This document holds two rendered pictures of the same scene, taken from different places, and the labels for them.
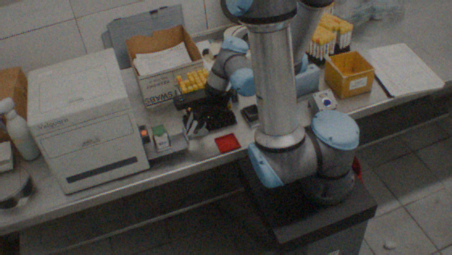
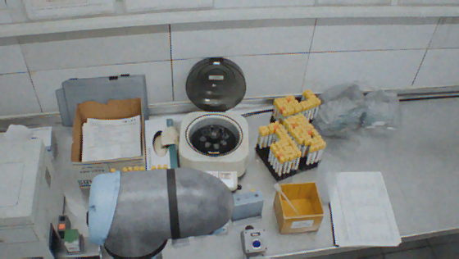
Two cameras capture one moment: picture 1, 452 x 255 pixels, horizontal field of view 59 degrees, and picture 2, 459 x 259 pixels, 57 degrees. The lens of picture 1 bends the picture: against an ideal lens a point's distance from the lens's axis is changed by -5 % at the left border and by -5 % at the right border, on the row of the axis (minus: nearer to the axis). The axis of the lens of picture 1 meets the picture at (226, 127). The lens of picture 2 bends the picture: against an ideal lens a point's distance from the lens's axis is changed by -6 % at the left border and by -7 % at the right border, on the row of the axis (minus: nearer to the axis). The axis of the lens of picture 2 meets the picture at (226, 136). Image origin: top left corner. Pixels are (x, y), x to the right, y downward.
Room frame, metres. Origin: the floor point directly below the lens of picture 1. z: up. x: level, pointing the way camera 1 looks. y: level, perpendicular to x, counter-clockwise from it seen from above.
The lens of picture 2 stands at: (0.36, -0.28, 2.14)
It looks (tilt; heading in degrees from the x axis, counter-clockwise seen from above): 47 degrees down; 4
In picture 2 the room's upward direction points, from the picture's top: 4 degrees clockwise
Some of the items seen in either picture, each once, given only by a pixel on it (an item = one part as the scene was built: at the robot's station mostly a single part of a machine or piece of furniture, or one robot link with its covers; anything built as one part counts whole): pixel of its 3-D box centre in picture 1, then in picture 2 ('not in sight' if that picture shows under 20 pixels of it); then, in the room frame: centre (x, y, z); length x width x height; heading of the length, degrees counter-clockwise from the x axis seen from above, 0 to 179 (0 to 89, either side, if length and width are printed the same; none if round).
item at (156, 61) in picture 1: (165, 64); (111, 142); (1.35, 0.21, 0.95); 0.29 x 0.25 x 0.15; 16
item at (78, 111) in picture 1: (92, 119); (9, 206); (0.99, 0.41, 1.03); 0.31 x 0.27 x 0.30; 106
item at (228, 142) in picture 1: (227, 142); not in sight; (0.96, 0.00, 0.88); 0.07 x 0.07 x 0.01; 16
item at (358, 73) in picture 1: (349, 74); (297, 207); (1.19, -0.47, 0.92); 0.13 x 0.13 x 0.10; 13
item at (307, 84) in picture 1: (304, 81); (246, 206); (1.18, -0.30, 0.92); 0.10 x 0.07 x 0.10; 112
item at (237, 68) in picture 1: (249, 74); not in sight; (0.92, -0.08, 1.17); 0.11 x 0.11 x 0.08; 15
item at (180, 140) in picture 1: (156, 146); (68, 246); (0.94, 0.23, 0.92); 0.21 x 0.07 x 0.05; 106
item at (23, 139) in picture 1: (16, 131); not in sight; (1.01, 0.69, 1.00); 0.09 x 0.08 x 0.24; 16
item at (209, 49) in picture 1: (213, 60); (163, 147); (1.38, 0.02, 0.92); 0.24 x 0.12 x 0.10; 16
